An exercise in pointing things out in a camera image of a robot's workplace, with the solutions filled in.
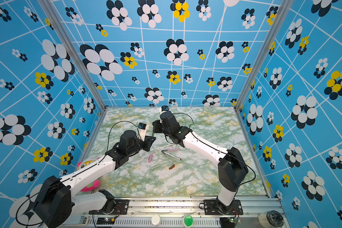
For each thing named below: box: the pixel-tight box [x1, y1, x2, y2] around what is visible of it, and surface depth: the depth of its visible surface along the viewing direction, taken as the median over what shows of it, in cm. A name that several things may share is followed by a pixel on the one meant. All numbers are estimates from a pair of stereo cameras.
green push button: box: [183, 214, 194, 228], surface depth 63 cm
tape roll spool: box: [257, 209, 285, 228], surface depth 63 cm
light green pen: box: [161, 150, 181, 161], surface depth 94 cm
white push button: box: [151, 214, 161, 226], surface depth 65 cm
